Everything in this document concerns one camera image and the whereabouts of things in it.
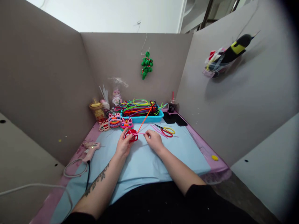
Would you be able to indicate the thin pink pipe cleaner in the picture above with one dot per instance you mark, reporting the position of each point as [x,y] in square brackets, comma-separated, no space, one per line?
[139,133]

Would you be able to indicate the pink and green lion head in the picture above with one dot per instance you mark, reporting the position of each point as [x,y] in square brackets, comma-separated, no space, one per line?
[126,124]

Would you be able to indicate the cup of white sticks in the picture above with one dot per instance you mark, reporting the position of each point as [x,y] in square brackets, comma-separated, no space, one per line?
[105,100]

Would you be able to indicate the black and yellow plush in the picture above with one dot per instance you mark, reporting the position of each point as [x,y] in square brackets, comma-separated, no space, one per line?
[238,45]

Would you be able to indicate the person's left hand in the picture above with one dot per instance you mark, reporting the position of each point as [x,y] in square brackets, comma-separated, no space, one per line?
[122,147]

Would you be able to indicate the pink and purple lion head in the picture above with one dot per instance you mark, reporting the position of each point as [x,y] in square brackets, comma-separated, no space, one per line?
[114,120]

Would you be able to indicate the yellow lidded drink bottle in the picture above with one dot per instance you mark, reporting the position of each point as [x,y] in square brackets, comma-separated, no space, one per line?
[96,110]

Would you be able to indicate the clear bag with pink doll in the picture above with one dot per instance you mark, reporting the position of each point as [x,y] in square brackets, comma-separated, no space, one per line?
[116,94]

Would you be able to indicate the blue plastic tray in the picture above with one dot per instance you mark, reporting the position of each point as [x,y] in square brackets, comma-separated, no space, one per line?
[149,119]

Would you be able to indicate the pink pipe cleaners bundle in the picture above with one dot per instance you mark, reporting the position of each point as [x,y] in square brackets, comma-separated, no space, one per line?
[155,129]

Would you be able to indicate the white and red lion head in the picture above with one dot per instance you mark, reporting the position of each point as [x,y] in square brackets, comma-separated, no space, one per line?
[104,126]

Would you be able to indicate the green hanging pipe cleaner ornament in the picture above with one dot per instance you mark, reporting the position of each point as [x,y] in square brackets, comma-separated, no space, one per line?
[147,65]

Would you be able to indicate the dark drink cup red straw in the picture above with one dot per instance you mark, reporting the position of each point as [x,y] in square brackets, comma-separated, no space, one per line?
[172,106]

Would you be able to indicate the pink glue gun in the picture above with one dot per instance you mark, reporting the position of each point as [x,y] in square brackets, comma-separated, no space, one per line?
[91,150]

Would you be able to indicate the small yellow oval object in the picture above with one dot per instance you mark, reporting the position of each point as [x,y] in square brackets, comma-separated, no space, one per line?
[214,158]

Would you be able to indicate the grey cardboard partition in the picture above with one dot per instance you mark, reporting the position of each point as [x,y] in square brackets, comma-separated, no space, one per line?
[46,81]

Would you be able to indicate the clear bag of craft items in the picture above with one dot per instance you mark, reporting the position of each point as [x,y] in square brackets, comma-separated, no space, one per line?
[216,65]

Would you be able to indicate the red pipe cleaner craft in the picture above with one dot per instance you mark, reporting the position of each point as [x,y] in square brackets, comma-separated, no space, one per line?
[130,134]

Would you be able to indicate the person's right fingers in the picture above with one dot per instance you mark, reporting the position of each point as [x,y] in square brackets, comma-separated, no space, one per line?
[147,135]

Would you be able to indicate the pile of colourful pipe cleaners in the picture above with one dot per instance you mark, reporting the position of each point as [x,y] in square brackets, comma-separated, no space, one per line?
[137,107]

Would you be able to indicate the pink tablecloth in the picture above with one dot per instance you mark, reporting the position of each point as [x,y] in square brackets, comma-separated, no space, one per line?
[219,166]

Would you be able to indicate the person's body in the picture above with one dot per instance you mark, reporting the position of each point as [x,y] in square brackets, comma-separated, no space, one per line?
[151,205]

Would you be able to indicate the person's left thumb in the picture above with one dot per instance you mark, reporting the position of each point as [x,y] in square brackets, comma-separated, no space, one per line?
[124,134]

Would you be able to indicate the black phone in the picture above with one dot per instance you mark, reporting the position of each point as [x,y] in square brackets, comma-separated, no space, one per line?
[181,120]
[169,117]

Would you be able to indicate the person's left fingers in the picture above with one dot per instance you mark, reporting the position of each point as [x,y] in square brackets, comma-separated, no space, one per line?
[130,144]

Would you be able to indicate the long orange pipe cleaner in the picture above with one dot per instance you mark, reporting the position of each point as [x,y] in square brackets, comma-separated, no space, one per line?
[146,118]

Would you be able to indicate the person's right hand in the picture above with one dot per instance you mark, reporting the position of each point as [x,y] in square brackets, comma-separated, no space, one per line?
[155,141]

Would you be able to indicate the light blue mat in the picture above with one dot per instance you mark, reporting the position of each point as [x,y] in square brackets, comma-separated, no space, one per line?
[144,163]

